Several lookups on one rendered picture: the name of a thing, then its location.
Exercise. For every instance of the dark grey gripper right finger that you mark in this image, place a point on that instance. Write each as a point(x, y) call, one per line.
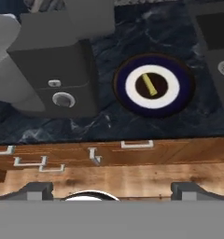
point(187, 189)

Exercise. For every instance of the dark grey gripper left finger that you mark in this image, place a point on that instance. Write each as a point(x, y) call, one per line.
point(36, 189)

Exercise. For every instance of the yellow butter stick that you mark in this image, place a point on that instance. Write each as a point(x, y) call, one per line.
point(149, 84)

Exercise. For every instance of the dark grey stand mixer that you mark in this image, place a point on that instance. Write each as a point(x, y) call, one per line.
point(64, 65)

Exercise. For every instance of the wooden cupboard run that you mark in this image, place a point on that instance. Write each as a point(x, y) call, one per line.
point(166, 165)

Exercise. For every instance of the white round object black rim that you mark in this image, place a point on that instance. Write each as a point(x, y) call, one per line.
point(90, 196)

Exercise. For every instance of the navy and white round plate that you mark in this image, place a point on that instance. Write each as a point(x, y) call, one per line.
point(182, 84)

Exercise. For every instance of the white rounded appliance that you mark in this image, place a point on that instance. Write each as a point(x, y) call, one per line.
point(8, 74)

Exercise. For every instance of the dark grey sink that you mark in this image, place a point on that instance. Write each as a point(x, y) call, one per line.
point(216, 37)

